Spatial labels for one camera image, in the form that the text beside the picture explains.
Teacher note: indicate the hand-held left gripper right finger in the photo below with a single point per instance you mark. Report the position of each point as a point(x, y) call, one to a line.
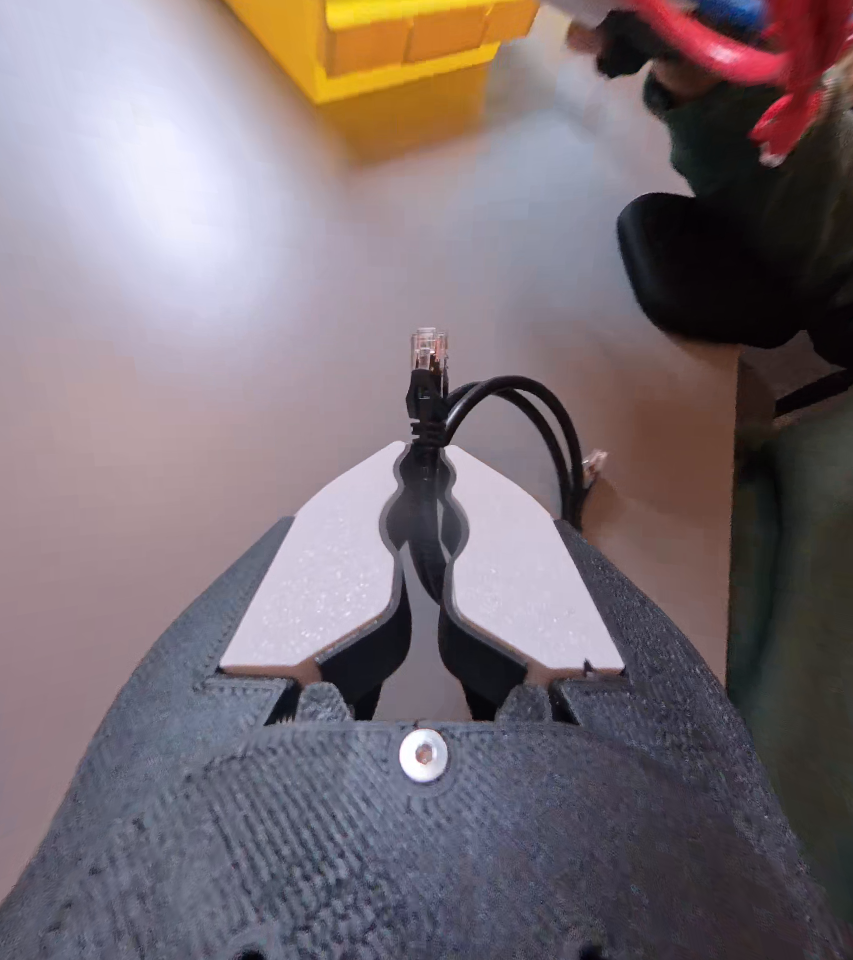
point(524, 585)

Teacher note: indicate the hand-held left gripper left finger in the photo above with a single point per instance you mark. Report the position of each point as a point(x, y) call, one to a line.
point(321, 577)

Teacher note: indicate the person's right forearm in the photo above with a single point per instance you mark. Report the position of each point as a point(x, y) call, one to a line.
point(771, 165)

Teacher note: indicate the person's right hand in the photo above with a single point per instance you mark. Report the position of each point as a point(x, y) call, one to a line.
point(584, 39)

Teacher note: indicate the yellow plastic bin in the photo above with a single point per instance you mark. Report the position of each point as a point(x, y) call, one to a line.
point(396, 45)

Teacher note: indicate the black office chair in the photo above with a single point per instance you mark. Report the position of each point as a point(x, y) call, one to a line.
point(696, 270)

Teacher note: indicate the person's green clothed body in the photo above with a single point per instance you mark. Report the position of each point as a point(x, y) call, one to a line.
point(816, 600)

